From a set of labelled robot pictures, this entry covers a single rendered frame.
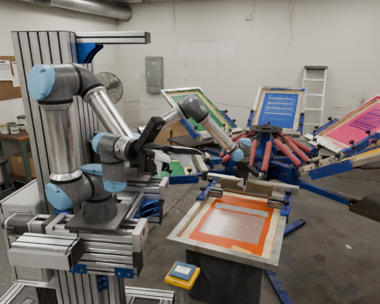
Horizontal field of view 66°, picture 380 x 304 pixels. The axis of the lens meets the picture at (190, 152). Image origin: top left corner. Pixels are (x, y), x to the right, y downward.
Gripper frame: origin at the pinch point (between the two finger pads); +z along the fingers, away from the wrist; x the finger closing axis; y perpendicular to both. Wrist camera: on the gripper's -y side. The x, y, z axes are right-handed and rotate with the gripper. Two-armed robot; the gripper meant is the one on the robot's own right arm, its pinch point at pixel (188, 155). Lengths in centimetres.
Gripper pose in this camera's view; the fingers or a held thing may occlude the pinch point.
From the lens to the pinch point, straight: 78.9
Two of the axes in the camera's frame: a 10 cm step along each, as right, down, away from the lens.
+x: -5.5, 1.3, -8.3
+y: -0.8, 9.8, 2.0
